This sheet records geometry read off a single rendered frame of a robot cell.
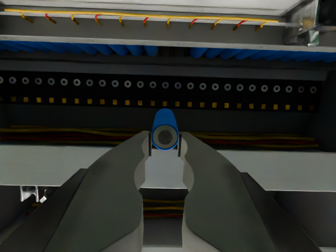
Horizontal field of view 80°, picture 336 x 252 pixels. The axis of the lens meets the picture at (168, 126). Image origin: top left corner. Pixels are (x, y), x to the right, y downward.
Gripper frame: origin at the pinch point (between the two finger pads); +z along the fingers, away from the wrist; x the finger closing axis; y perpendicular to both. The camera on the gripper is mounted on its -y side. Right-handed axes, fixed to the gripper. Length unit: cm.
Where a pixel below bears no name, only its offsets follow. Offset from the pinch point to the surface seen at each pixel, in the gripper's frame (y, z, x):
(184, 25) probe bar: -6.0, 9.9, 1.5
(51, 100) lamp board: 5.8, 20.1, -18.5
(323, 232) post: 26.7, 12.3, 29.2
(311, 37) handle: -5.6, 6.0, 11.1
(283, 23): -6.5, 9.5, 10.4
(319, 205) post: 23.3, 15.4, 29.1
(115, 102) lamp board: 5.8, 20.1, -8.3
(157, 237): 30.5, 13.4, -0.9
